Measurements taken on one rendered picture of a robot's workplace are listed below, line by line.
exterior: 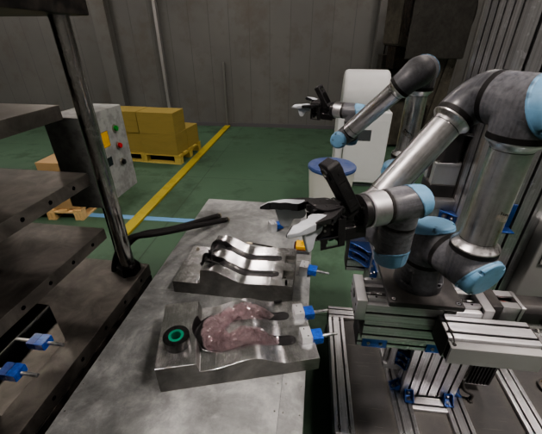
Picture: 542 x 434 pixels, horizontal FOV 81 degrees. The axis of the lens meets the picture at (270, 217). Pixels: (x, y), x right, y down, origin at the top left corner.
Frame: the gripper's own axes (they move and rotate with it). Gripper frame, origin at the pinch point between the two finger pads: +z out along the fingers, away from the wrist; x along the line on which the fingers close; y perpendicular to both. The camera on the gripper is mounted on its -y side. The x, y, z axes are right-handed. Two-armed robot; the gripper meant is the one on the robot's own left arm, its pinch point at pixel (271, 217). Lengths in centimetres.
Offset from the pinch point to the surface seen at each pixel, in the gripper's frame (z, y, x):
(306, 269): -35, 54, 60
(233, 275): -2, 48, 59
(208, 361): 14, 55, 26
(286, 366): -9, 60, 19
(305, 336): -18, 55, 24
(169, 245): 27, 114, 239
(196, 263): 11, 50, 77
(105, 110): 38, -16, 111
